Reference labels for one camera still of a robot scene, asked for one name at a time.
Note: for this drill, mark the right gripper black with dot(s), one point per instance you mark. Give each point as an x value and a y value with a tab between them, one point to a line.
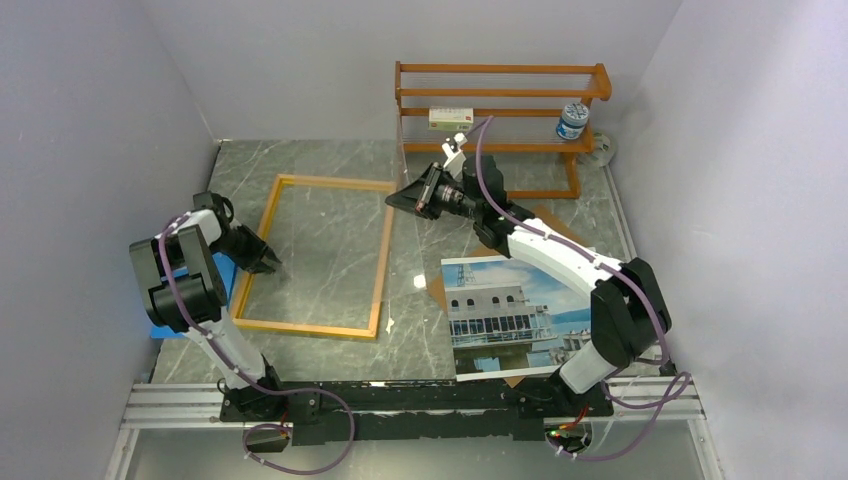
418	197

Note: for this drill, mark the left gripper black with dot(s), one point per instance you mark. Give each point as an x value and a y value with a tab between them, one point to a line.
258	250

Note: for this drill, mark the yellow wooden picture frame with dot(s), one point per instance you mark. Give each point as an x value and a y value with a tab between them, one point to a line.
333	237

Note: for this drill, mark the building and sky photo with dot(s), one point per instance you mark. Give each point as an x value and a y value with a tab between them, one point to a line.
507	318

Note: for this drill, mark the clear glass pane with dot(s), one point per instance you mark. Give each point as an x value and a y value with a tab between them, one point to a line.
244	171

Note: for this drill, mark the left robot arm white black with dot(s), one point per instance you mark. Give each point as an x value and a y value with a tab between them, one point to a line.
181	288

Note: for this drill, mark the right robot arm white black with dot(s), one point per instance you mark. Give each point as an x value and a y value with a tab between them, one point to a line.
627	309

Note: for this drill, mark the blue plastic board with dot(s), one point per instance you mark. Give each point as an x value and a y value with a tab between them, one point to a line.
227	270

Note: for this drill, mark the white red medicine box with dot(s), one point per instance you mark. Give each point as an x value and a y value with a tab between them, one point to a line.
450	119

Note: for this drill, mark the orange wooden shelf rack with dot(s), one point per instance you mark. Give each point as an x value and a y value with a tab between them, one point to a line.
525	100

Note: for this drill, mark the white blue jar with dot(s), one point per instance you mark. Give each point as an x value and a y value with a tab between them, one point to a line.
572	122

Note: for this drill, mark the clear tape roll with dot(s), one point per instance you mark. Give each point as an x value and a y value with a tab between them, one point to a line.
605	149

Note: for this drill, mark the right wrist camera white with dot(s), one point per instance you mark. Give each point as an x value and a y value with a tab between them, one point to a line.
454	154

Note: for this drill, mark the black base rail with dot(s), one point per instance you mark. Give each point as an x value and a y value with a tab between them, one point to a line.
321	412

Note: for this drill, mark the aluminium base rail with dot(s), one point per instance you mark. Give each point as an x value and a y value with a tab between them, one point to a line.
198	406

